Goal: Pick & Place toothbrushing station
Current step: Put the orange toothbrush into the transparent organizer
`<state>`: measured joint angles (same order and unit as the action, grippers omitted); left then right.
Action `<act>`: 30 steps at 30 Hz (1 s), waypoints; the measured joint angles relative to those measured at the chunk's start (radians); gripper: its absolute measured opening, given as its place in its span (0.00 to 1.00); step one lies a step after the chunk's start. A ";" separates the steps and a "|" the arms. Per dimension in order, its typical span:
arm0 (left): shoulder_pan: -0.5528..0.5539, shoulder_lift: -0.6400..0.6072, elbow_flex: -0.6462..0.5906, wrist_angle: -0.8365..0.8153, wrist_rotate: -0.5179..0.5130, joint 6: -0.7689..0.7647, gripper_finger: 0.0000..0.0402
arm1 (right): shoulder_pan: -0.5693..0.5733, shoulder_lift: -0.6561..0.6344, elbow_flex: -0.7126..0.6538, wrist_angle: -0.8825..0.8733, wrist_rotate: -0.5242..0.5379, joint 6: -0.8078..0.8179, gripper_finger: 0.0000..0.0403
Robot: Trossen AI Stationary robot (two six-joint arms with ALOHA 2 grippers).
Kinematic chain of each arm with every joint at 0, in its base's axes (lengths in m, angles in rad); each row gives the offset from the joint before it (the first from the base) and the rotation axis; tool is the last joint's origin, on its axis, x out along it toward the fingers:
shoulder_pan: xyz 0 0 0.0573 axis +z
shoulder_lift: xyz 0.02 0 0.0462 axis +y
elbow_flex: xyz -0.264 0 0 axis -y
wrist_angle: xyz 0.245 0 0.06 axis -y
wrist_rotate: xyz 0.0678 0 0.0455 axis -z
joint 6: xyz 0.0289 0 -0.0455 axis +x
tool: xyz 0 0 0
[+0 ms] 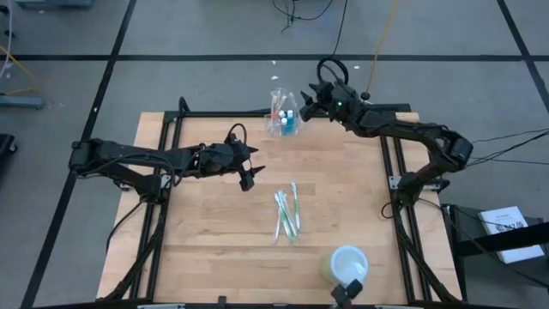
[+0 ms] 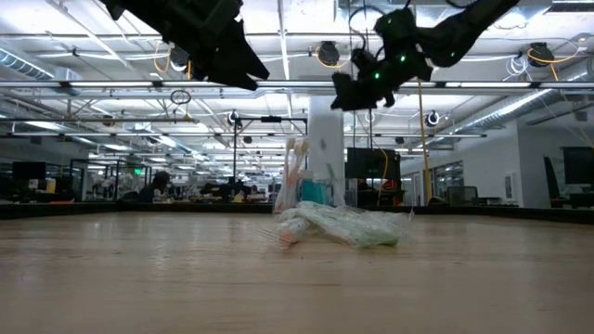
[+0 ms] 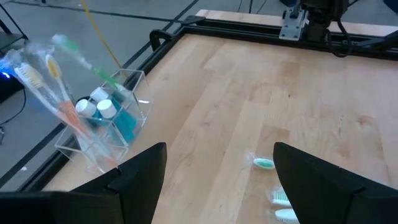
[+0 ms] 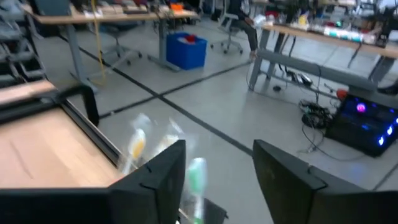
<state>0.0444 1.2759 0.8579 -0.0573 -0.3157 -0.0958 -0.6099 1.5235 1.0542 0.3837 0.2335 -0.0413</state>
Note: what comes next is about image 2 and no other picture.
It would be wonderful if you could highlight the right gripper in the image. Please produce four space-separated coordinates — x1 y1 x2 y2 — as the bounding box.
330 6 436 113

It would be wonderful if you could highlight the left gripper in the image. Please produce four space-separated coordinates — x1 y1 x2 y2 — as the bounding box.
155 0 271 92

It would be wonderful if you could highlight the orange toothbrush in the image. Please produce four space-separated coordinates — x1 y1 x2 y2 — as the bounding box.
282 138 311 211
278 143 303 211
252 215 313 248
274 137 296 212

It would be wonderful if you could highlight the blue mouthwash bottle white cap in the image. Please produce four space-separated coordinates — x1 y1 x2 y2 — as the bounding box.
301 178 322 206

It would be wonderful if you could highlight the pile of clear plastic packets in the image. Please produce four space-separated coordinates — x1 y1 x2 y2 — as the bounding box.
296 201 403 250

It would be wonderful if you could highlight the white building column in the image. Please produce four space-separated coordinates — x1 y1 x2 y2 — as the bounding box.
307 96 346 205

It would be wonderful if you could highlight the black monitor on stand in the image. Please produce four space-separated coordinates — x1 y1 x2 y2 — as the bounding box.
342 147 404 208

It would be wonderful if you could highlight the person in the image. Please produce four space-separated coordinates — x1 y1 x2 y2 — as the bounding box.
137 170 174 204

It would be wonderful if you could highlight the grey mesh office chair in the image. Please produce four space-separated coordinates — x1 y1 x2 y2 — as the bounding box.
446 186 480 208

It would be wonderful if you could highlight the black framed glass booth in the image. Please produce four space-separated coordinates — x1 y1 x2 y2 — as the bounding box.
69 158 153 201

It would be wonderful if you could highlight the black desk monitor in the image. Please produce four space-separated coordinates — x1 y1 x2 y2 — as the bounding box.
11 161 48 183

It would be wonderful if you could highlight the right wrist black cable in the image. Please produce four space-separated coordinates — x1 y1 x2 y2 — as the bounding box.
346 3 387 48

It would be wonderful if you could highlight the black wall monitor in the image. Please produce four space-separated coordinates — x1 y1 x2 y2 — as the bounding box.
562 147 594 186

